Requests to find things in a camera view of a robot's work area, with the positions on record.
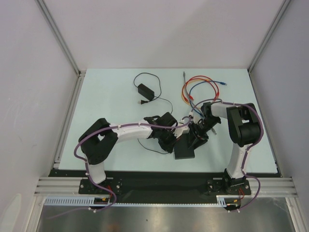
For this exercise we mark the black network switch box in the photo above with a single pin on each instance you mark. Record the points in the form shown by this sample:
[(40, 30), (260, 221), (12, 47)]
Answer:
[(182, 149)]

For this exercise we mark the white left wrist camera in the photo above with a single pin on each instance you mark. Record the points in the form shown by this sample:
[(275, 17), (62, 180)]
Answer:
[(180, 131)]

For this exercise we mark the right aluminium frame post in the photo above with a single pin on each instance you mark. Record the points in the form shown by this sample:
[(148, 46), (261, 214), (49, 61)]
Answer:
[(269, 34)]

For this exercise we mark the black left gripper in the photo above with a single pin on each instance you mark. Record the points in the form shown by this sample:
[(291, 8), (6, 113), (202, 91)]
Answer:
[(169, 147)]

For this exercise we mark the aluminium frame post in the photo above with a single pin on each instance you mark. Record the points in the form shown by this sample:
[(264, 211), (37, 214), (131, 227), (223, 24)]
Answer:
[(58, 35), (269, 34)]

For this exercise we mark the white slotted cable duct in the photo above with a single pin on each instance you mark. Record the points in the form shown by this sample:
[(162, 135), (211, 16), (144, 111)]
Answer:
[(99, 202)]

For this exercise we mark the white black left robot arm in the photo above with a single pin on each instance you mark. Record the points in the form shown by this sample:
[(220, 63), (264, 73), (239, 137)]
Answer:
[(98, 141)]

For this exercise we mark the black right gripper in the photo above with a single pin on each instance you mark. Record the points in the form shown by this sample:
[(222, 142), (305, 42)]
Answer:
[(199, 129)]

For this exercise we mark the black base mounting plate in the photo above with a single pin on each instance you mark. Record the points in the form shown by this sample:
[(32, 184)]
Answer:
[(160, 187)]

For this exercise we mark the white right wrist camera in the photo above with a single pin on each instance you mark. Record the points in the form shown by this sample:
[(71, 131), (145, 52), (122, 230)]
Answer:
[(195, 117)]

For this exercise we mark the left aluminium frame post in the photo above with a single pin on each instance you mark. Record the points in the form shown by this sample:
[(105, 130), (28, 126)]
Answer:
[(58, 35)]

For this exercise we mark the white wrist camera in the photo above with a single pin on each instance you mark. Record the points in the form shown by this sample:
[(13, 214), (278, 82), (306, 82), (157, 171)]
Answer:
[(180, 131), (195, 117)]

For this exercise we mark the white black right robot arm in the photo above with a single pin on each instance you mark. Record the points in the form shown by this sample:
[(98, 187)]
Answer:
[(245, 130)]

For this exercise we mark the aluminium front frame rail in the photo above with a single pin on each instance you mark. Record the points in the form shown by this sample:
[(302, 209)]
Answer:
[(69, 186)]

